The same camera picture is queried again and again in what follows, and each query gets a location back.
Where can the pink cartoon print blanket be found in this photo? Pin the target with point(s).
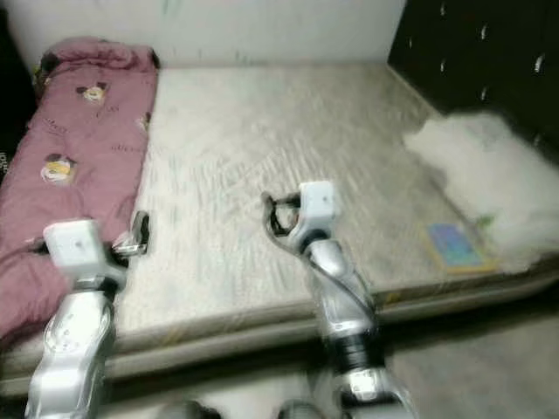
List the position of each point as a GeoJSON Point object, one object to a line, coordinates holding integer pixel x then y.
{"type": "Point", "coordinates": [87, 148]}

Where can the colourful children's board book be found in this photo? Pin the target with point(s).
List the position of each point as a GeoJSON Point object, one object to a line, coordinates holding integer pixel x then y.
{"type": "Point", "coordinates": [458, 247]}

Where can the grey robot left leg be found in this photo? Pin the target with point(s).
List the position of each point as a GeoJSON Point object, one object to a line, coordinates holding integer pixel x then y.
{"type": "Point", "coordinates": [189, 412]}

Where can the grey robot leg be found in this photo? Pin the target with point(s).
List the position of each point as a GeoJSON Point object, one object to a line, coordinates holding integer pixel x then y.
{"type": "Point", "coordinates": [189, 412]}
{"type": "Point", "coordinates": [303, 410]}

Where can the black tufted headboard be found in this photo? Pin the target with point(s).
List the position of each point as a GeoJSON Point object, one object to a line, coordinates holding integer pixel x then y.
{"type": "Point", "coordinates": [472, 44]}

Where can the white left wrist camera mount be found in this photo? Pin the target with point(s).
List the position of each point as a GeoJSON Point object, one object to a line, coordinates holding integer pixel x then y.
{"type": "Point", "coordinates": [77, 247]}

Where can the white pillow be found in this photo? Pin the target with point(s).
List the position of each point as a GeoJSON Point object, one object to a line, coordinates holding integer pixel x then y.
{"type": "Point", "coordinates": [489, 166]}

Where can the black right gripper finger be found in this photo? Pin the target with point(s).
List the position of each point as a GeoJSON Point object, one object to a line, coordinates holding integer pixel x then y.
{"type": "Point", "coordinates": [271, 213]}

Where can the white quilted mattress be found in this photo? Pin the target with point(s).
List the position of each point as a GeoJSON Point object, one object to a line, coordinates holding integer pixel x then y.
{"type": "Point", "coordinates": [271, 131]}

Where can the grey robot right leg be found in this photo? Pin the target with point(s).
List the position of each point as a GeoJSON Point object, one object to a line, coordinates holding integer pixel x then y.
{"type": "Point", "coordinates": [303, 410]}

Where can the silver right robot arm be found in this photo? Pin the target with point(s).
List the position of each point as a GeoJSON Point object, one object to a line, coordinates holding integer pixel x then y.
{"type": "Point", "coordinates": [341, 292]}

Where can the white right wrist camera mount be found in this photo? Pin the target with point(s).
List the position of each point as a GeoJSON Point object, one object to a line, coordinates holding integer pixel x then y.
{"type": "Point", "coordinates": [319, 208]}

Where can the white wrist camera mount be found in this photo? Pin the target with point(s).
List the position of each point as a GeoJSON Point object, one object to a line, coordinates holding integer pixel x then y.
{"type": "Point", "coordinates": [77, 247]}
{"type": "Point", "coordinates": [319, 208]}

